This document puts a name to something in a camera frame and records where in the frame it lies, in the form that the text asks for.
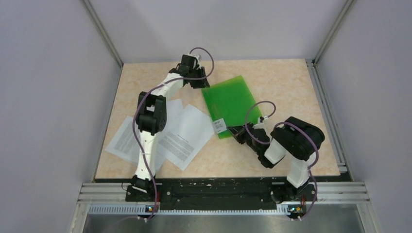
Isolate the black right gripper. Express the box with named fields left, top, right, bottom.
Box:
left=227, top=121, right=262, bottom=155

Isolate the green plastic clip folder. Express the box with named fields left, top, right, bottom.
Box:
left=202, top=76, right=262, bottom=139

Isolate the white printed paper sheet front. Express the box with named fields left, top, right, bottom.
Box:
left=156, top=104, right=215, bottom=170

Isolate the white printed paper sheet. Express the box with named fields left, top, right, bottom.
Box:
left=156, top=104, right=215, bottom=170
left=104, top=116, right=166, bottom=171

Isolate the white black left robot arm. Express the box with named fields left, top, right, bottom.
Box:
left=125, top=53, right=213, bottom=202

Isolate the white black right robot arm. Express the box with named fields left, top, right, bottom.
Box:
left=227, top=116, right=325, bottom=203

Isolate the white printed paper sheet left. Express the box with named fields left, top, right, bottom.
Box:
left=104, top=116, right=166, bottom=171

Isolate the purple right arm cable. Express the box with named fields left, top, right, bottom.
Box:
left=244, top=100, right=320, bottom=222

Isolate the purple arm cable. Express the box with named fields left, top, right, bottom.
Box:
left=132, top=47, right=215, bottom=222
left=244, top=100, right=320, bottom=222

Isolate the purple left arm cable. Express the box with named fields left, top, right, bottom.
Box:
left=132, top=47, right=215, bottom=222

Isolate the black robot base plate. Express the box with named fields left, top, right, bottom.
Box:
left=95, top=176, right=351, bottom=211

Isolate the aluminium corner post right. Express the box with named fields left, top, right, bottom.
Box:
left=312, top=0, right=357, bottom=66

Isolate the aluminium corner post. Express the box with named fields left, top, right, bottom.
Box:
left=80, top=0, right=124, bottom=68
left=312, top=0, right=357, bottom=66

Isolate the aluminium corner post left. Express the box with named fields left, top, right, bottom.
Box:
left=80, top=0, right=124, bottom=68

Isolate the aluminium frame rail front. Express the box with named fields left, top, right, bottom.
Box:
left=70, top=179, right=381, bottom=233

